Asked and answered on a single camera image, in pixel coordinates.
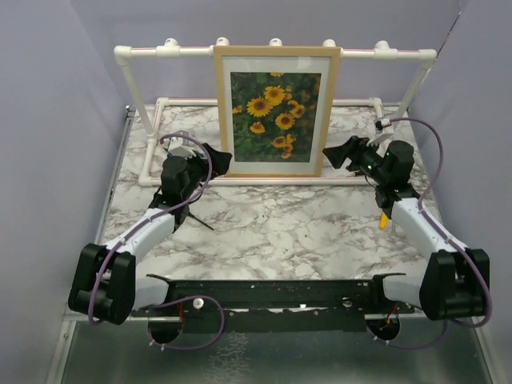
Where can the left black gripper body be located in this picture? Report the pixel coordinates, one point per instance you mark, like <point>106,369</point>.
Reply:
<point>198,170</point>

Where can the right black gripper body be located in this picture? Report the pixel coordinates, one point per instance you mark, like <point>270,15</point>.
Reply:
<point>366,157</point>

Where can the small yellow screwdriver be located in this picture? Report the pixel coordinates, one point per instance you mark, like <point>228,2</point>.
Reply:
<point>383,221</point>

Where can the wooden picture frame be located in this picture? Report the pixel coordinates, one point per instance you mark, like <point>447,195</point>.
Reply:
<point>267,59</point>

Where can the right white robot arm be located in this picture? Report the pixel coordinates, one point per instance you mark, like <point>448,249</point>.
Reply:
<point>456,281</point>

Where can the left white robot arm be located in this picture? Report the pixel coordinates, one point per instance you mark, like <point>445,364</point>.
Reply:
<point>105,285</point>

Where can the sunflower photo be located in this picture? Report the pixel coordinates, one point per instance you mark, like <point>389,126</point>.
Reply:
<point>273,115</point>

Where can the white PVC pipe rack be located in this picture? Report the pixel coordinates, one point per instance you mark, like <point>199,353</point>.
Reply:
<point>124,55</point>

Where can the orange handled screwdriver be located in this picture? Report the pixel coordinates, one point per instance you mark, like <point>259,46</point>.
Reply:
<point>194,217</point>

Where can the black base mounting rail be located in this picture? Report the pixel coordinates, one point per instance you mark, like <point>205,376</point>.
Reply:
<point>251,306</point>

